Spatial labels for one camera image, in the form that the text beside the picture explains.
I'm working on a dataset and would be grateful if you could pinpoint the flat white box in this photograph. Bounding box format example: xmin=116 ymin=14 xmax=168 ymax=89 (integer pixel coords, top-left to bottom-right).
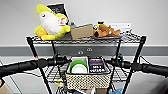
xmin=105 ymin=22 xmax=133 ymax=35

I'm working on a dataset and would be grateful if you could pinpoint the brown cardboard box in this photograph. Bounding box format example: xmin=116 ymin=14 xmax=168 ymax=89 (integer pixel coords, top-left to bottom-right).
xmin=69 ymin=23 xmax=95 ymax=41

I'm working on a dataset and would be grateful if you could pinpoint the small yellow pack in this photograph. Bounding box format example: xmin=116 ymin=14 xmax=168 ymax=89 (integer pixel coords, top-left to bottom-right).
xmin=54 ymin=77 xmax=65 ymax=87

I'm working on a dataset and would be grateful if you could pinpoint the black wire shelf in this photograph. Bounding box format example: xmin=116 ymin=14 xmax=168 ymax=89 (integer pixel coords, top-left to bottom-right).
xmin=25 ymin=31 xmax=148 ymax=94

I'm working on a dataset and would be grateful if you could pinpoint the green white round pack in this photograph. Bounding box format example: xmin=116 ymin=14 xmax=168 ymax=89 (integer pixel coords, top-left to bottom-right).
xmin=68 ymin=58 xmax=89 ymax=75

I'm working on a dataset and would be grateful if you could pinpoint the yellow white plush duck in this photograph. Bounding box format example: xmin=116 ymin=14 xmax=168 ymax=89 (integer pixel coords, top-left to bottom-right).
xmin=32 ymin=3 xmax=72 ymax=41

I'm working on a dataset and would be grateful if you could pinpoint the brown wooden panel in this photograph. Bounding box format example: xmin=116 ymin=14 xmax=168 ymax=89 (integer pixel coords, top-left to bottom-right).
xmin=0 ymin=79 xmax=11 ymax=94

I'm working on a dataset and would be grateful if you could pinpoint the light blue pouch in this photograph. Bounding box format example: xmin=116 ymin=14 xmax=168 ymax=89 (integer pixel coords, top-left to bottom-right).
xmin=107 ymin=86 xmax=125 ymax=94

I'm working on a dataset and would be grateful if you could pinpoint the orange plush toy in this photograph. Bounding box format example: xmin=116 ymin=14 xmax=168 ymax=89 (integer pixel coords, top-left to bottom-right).
xmin=92 ymin=22 xmax=122 ymax=39

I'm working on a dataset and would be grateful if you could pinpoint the long grey wall rail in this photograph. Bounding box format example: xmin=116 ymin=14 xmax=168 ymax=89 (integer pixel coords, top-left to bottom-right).
xmin=0 ymin=45 xmax=168 ymax=57

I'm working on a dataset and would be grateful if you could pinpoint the grey wall outlet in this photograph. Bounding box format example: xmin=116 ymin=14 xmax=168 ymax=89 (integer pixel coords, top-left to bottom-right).
xmin=77 ymin=49 xmax=85 ymax=55
xmin=86 ymin=48 xmax=94 ymax=54

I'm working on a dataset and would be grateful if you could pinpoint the black box with white print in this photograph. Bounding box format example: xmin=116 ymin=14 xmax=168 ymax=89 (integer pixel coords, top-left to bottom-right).
xmin=46 ymin=2 xmax=71 ymax=26

